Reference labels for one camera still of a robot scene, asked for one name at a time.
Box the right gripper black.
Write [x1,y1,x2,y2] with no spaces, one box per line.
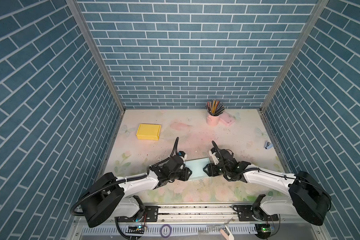
[200,162,230,176]

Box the light blue paper box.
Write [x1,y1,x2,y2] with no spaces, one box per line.
[185,158,211,181]

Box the yellow paper box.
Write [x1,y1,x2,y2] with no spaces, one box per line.
[136,124,161,141]

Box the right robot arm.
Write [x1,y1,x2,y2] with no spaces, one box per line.
[203,147,332,226]

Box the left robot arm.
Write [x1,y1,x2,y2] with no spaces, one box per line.
[70,151,192,228]

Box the pink flat paper box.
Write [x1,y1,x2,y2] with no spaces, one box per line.
[219,112,236,127]

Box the pink metal pencil cup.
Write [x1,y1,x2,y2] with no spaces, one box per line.
[206,115,220,127]

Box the coloured pencils bundle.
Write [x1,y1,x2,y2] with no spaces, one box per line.
[206,100,225,117]

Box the white pink clip tool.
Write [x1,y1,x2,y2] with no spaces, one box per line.
[219,225,235,240]

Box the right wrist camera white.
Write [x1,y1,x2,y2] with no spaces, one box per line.
[209,150,220,165]

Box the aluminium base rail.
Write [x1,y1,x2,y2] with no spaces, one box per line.
[67,203,330,240]

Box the purple tape ring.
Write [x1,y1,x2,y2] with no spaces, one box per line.
[159,224,173,239]

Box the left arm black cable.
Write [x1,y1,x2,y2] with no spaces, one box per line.
[69,136,180,217]

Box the aluminium corner post right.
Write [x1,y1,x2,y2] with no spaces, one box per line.
[259,0,329,114]

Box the aluminium corner post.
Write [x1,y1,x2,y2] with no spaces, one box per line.
[259,0,329,114]
[66,0,125,115]

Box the aluminium corner post left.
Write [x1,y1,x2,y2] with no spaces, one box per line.
[66,0,125,115]

